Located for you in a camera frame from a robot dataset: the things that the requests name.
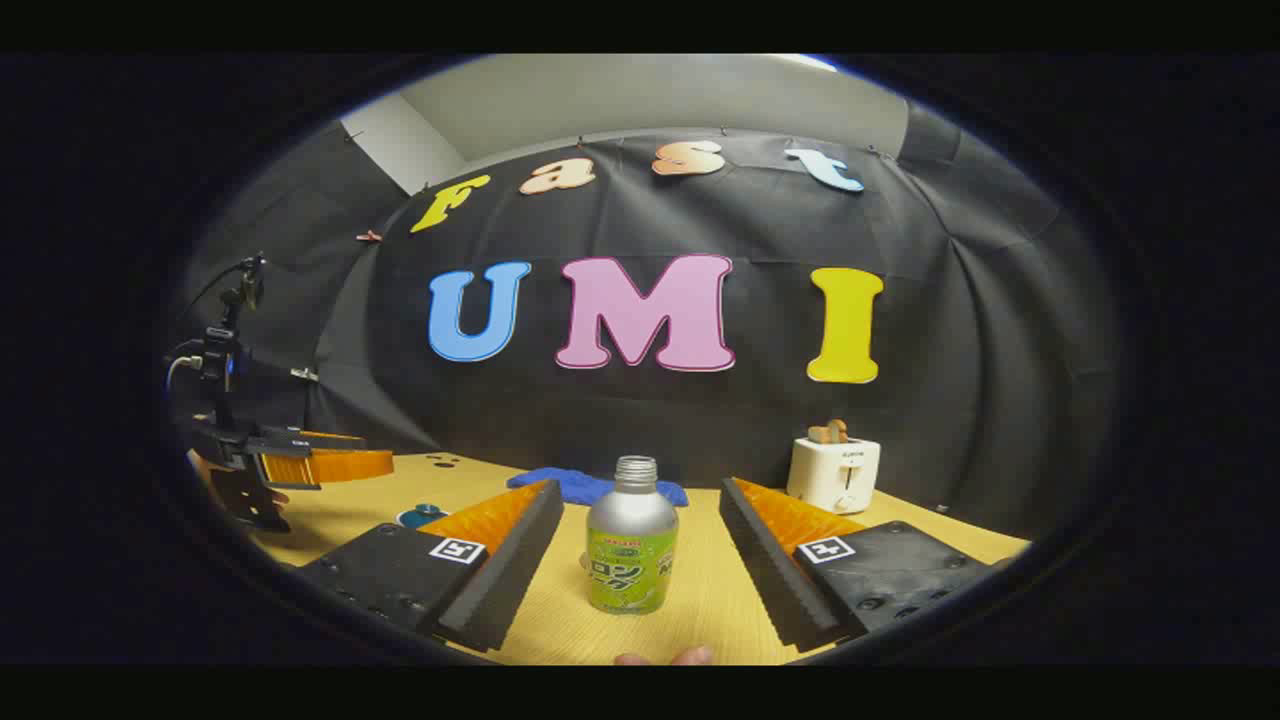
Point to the blue towel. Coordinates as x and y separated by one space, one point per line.
585 487

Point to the metal clip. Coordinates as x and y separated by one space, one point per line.
305 374

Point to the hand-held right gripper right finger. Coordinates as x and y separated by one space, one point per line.
775 580

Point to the bread slice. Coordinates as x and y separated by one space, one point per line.
828 433

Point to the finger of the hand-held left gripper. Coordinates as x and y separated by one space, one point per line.
340 467
330 440

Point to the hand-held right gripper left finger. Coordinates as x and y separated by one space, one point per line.
500 580

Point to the black backdrop cloth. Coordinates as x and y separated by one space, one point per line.
700 430

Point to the white toaster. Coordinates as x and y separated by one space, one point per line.
830 478

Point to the teal teacup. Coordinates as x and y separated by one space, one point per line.
420 522

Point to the silver green-label water bottle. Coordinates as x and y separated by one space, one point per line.
632 520

